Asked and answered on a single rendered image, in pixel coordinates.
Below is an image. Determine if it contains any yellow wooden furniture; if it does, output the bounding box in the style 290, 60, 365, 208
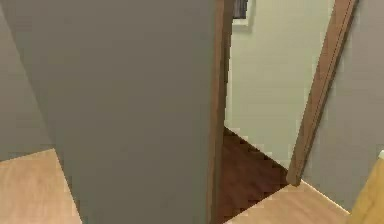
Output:
346, 150, 384, 224

